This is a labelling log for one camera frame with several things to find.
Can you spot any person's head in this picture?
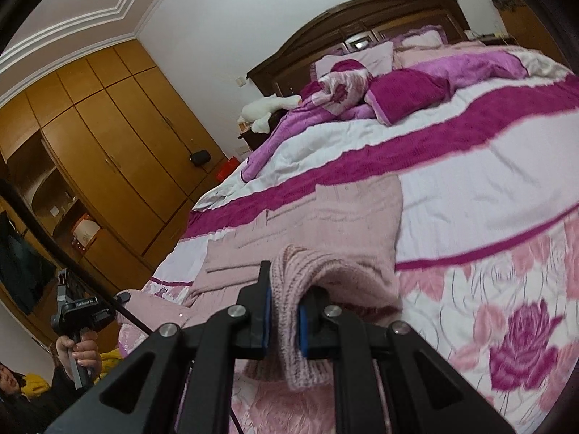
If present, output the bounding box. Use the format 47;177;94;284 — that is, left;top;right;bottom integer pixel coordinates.
0;362;27;402

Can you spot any person's left forearm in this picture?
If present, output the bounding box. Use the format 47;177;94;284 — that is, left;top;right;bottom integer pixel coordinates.
43;365;98;421

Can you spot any rose print bed sheet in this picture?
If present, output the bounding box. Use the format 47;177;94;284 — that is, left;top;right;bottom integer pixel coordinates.
147;205;579;434

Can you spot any dark wooden headboard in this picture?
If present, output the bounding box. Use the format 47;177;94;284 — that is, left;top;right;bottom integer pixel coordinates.
246;0;472;97

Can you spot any red box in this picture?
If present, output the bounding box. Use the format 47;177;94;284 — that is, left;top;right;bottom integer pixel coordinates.
214;157;241;182

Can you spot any wooden wardrobe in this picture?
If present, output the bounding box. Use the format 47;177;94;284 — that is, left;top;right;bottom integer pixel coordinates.
0;38;229;349

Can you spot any white magenta striped blanket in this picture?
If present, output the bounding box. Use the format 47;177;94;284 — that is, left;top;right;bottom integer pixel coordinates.
192;45;579;277

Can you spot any pink knit cardigan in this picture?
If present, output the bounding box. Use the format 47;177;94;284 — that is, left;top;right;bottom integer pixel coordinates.
187;174;404;392

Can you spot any person's left hand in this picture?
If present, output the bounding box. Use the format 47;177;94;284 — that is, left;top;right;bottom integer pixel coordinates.
56;332;103;386

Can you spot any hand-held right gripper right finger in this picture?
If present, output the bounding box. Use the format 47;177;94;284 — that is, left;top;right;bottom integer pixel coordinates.
297;286;516;434

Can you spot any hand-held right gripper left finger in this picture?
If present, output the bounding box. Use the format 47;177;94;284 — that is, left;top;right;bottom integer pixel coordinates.
45;260;273;434

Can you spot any white plush toy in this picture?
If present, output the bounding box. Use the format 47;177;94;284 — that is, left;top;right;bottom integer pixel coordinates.
239;94;302;135

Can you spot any dark hanging jacket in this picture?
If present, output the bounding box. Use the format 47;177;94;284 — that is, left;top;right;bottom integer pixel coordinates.
0;212;57;316

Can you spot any dark wooden nightstand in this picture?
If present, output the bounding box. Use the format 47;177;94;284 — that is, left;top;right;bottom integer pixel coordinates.
237;115;278;151

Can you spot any black cable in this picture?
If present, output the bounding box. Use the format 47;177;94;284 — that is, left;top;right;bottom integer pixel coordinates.
0;180;242;434

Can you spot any light pink pillow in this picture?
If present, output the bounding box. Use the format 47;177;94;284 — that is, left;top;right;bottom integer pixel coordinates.
400;27;448;50
314;41;395;78

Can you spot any white orange box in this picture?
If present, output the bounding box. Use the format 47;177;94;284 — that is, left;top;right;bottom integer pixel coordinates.
71;216;99;253

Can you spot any yellow garment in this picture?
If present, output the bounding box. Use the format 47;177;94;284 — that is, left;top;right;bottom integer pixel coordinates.
19;347;124;399

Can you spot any folded magenta plush blanket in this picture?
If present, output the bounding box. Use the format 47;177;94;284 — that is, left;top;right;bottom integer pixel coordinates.
296;49;531;127

